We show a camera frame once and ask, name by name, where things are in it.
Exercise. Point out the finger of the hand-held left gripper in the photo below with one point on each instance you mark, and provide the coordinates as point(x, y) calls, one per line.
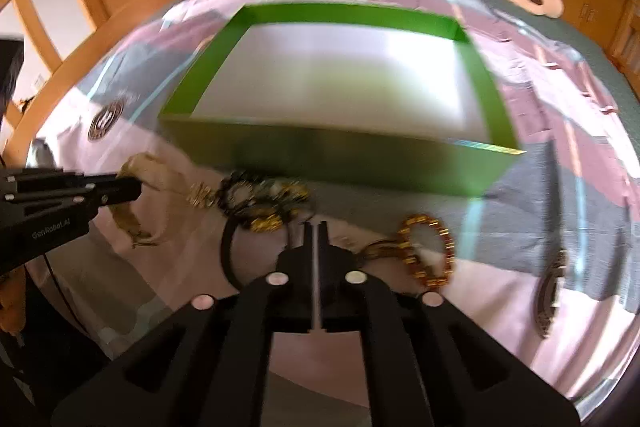
point(115, 192)

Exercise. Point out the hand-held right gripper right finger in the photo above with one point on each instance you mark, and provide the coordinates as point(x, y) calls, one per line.
point(324, 257)

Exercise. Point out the metal wristwatch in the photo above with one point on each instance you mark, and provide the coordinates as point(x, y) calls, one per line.
point(550, 292)

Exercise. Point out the green cardboard box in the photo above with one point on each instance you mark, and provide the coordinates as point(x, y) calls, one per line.
point(320, 157)

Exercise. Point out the plaid bed blanket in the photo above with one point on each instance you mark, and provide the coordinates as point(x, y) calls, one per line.
point(550, 167)

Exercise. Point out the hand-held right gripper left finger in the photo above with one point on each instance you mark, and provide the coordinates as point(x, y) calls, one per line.
point(309, 257)

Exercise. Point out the black bangle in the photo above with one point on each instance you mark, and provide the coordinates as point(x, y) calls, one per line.
point(227, 252)

